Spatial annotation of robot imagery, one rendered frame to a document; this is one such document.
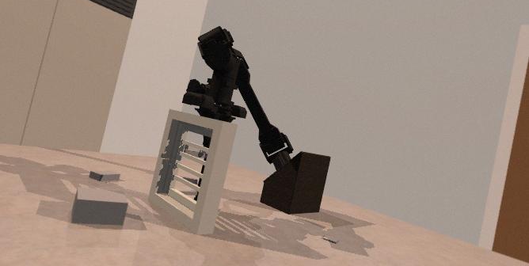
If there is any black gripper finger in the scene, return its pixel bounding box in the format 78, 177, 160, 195
219, 114, 236, 123
195, 108, 221, 141

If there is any dark grey flat bar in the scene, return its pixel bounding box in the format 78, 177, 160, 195
179, 176, 198, 184

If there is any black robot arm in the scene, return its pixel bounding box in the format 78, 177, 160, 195
186, 26, 294, 170

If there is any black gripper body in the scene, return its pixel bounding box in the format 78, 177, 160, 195
182, 74, 247, 119

